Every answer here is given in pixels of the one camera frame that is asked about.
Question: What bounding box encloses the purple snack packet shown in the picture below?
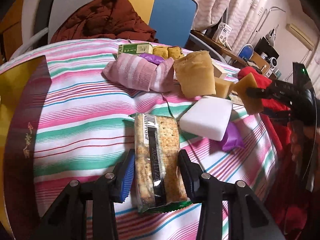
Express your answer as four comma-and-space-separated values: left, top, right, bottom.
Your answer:
138, 53, 165, 66
219, 122, 245, 152

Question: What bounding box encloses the gold rectangular tray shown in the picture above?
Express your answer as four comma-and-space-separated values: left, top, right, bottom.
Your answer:
1, 56, 52, 239

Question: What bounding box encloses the wall air conditioner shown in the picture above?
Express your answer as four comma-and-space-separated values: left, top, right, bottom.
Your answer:
286, 24, 314, 51

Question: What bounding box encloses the pink patterned curtain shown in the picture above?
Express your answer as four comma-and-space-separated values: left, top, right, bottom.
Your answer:
192, 0, 267, 52

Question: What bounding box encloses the small yellow sponge block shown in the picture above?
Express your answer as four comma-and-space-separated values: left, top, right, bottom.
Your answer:
215, 77, 234, 99

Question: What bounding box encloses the grey yellow blue chair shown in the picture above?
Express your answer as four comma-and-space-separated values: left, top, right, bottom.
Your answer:
11, 0, 225, 62

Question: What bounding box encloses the white rectangular sponge block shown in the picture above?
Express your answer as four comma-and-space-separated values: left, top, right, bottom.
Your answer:
180, 96, 233, 141

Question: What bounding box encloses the blue plastic chair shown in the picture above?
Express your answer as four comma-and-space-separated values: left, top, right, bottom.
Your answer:
238, 44, 254, 60

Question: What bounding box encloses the maroon quilted jacket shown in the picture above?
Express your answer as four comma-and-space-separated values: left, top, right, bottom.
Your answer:
50, 0, 158, 43

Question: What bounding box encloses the white carton on shelf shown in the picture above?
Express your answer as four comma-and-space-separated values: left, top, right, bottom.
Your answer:
212, 22, 232, 45

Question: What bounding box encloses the person right hand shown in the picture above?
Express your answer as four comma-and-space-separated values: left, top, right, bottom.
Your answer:
288, 121, 319, 162

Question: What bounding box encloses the green tea box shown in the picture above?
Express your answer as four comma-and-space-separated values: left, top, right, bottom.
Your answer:
117, 42, 153, 56

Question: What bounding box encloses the pink striped sock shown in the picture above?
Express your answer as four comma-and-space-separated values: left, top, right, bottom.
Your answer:
103, 53, 174, 93

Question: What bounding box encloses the large tan sponge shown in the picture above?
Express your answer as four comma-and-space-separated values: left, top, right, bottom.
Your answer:
173, 50, 216, 98

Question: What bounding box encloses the wooden side desk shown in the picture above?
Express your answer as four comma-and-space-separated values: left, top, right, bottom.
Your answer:
190, 30, 270, 75

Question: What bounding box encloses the striped pink green tablecloth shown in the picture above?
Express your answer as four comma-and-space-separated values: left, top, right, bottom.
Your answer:
1, 39, 277, 214

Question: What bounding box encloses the cream cardboard box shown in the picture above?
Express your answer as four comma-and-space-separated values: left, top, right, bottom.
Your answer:
212, 60, 228, 80

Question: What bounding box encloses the tan sponge cube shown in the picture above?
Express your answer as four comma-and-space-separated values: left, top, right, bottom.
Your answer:
233, 73, 264, 115

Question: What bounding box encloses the yellow patterned sock roll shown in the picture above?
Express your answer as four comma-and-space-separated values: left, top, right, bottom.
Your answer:
152, 46, 184, 60

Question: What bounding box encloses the cracker pack green wrapper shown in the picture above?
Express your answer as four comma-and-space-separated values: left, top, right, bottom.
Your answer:
134, 113, 191, 213

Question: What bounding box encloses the red cloth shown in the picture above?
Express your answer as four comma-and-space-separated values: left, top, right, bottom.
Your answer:
238, 67, 291, 158

